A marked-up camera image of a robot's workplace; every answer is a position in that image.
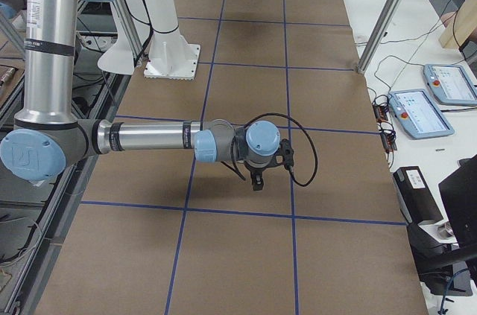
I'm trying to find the wooden board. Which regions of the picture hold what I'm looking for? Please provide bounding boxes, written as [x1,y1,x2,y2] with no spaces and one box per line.
[439,0,476,49]

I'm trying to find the aluminium frame post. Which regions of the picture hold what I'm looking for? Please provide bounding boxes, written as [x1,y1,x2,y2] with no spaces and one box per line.
[356,0,401,74]

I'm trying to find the black monitor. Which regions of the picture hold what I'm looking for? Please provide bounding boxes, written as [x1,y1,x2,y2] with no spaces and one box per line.
[439,156,476,246]

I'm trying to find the black box with label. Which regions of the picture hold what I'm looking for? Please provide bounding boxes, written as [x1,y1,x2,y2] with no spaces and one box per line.
[393,166,443,226]

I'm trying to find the small electronics board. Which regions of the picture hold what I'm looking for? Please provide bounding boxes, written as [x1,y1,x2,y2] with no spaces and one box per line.
[373,104,389,122]

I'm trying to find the teach pendant tablet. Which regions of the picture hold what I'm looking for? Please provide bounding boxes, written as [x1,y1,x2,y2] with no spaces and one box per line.
[388,89,455,139]
[423,64,476,106]

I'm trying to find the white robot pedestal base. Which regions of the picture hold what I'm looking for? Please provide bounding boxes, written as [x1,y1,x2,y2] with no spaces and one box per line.
[98,0,200,80]

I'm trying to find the far teach pendant tablet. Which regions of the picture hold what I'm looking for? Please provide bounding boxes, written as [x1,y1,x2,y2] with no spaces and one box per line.
[423,64,476,106]

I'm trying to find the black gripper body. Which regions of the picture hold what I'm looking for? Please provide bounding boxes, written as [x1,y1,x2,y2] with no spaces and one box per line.
[244,161,274,181]

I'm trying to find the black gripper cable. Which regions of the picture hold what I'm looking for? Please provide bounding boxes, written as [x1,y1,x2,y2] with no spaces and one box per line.
[248,112,320,187]

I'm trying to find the near teach pendant tablet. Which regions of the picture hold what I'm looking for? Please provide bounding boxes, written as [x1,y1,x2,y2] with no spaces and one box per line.
[388,89,455,139]

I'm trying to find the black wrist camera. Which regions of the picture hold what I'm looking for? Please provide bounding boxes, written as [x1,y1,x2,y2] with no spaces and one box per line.
[276,139,294,173]

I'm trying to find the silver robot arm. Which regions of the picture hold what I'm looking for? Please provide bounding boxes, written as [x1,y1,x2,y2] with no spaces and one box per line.
[1,0,284,191]

